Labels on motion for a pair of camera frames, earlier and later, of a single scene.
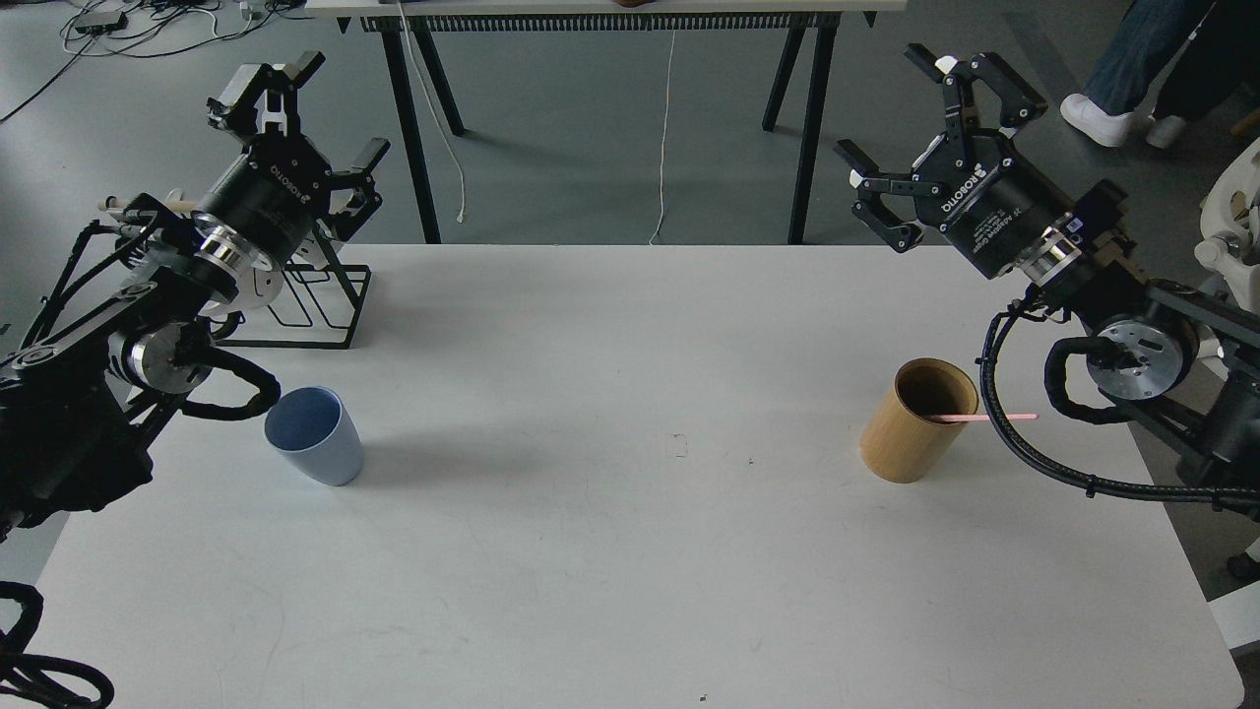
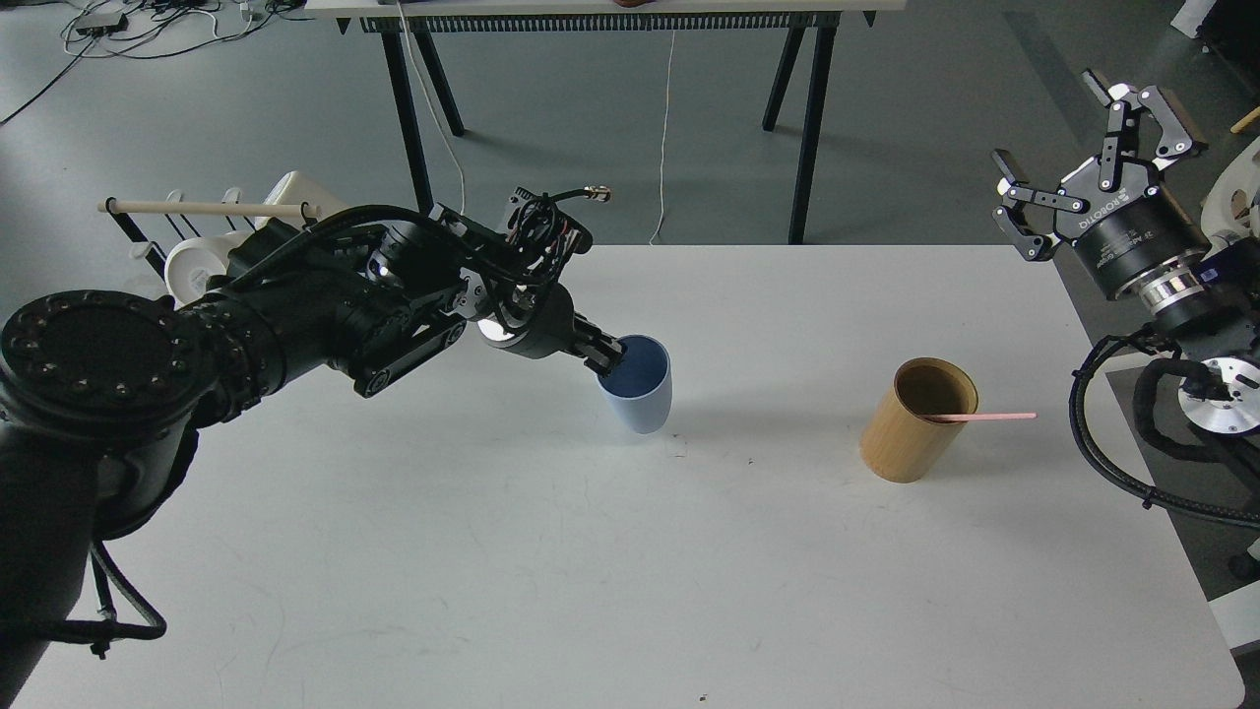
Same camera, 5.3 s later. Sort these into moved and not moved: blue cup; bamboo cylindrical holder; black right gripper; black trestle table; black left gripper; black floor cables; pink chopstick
Moved: black left gripper; blue cup; black right gripper
Not moved: pink chopstick; bamboo cylindrical holder; black trestle table; black floor cables
